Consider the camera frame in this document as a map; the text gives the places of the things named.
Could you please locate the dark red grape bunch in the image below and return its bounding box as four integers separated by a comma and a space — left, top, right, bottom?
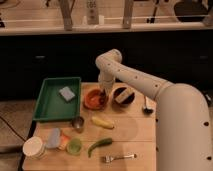
98, 91, 107, 104

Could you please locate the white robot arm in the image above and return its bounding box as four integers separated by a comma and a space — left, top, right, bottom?
95, 49, 213, 171

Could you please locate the red orange bowl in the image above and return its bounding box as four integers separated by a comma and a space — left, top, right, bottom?
83, 89, 108, 110

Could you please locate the dark brown bowl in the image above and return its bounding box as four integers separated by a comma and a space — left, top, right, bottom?
113, 87, 135, 107

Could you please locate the tan sponge block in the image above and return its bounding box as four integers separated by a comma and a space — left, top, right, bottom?
115, 88, 132, 103

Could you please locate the yellow banana toy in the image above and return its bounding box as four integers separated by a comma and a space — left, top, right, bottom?
91, 116, 114, 129

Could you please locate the blue grey sponge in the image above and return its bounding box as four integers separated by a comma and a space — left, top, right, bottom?
59, 87, 75, 101

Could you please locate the small metal cup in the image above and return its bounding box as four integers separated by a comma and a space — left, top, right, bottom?
71, 116, 84, 133

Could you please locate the green chili pepper toy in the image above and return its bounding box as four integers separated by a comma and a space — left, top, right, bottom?
87, 138, 113, 158

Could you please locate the green plastic tray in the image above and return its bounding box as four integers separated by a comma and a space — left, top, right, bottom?
33, 77, 81, 122

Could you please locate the small green cup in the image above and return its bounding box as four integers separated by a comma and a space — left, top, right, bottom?
66, 138, 82, 155

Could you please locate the silver metal fork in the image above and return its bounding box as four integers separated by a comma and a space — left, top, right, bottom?
100, 154, 137, 163

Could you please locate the white paper cup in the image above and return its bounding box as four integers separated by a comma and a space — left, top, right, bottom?
22, 136, 45, 158

